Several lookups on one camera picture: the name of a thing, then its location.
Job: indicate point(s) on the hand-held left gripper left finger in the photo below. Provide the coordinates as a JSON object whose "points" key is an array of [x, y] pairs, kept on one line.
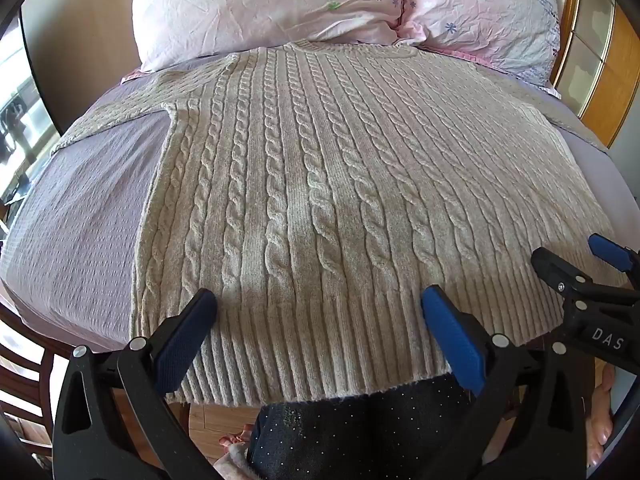
{"points": [[186, 332]]}

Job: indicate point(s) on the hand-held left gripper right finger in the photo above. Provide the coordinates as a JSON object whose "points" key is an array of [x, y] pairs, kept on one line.
{"points": [[452, 332]]}

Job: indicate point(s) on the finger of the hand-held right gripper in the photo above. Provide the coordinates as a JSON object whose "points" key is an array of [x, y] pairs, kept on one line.
{"points": [[607, 251], [552, 267]]}

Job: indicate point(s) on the person's right hand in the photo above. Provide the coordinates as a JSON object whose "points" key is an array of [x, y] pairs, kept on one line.
{"points": [[602, 420]]}

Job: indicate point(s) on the person's bare foot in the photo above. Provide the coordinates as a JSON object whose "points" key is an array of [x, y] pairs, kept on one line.
{"points": [[235, 442]]}

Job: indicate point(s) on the person's dark dotted pants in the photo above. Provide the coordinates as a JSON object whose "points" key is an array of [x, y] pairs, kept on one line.
{"points": [[360, 435]]}

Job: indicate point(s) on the lilac bed sheet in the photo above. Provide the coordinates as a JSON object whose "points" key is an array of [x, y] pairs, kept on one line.
{"points": [[90, 210]]}

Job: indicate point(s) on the wooden headboard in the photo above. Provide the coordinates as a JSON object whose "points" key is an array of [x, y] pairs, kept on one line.
{"points": [[607, 90]]}

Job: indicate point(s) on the wooden chair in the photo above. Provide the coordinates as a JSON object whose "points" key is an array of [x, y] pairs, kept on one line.
{"points": [[27, 385]]}

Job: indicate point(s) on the pink pillow with flower print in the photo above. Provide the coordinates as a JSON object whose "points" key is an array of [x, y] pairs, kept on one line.
{"points": [[490, 15]]}

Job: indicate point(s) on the window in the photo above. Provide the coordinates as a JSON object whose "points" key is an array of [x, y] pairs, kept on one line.
{"points": [[15, 125]]}

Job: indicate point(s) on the pink pillow with tree print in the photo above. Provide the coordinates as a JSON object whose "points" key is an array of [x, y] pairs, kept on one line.
{"points": [[260, 5]]}

